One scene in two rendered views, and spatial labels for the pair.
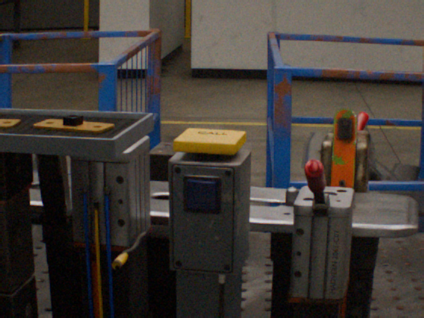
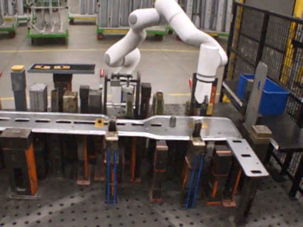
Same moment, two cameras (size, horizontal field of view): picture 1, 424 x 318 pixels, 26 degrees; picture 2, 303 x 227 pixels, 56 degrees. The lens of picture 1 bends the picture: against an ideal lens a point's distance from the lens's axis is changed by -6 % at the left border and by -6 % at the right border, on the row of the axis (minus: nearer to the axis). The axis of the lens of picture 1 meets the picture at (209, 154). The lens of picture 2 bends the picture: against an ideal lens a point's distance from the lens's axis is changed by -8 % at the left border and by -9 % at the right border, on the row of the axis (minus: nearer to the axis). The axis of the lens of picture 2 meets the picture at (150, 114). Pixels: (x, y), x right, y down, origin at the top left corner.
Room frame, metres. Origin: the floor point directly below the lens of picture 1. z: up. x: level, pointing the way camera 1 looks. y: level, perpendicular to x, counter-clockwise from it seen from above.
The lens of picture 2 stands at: (2.61, 0.20, 1.65)
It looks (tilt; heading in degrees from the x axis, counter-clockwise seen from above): 25 degrees down; 161
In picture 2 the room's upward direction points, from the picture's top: 5 degrees clockwise
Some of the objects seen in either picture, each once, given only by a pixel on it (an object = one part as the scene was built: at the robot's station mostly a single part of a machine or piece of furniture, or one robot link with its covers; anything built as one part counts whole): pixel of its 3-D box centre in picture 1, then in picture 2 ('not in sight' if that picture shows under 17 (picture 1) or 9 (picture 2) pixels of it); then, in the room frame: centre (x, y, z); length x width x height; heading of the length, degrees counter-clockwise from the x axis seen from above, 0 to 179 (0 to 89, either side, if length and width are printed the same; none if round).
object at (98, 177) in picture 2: not in sight; (99, 149); (1.33, 0.41, 0.84); 0.13 x 0.05 x 0.29; 168
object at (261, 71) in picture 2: not in sight; (255, 97); (1.51, 1.12, 1.17); 0.12 x 0.01 x 0.34; 168
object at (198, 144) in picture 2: not in sight; (191, 173); (1.63, 0.76, 0.87); 0.12 x 0.09 x 0.35; 168
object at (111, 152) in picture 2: not in sight; (111, 167); (1.52, 0.43, 0.87); 0.12 x 0.09 x 0.35; 168
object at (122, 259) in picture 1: (130, 249); not in sight; (1.03, 0.09, 1.00); 0.12 x 0.01 x 0.01; 168
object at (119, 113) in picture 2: not in sight; (120, 115); (1.16, 0.55, 0.94); 0.18 x 0.13 x 0.49; 78
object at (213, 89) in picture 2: not in sight; (208, 121); (1.31, 0.99, 0.95); 0.03 x 0.01 x 0.50; 78
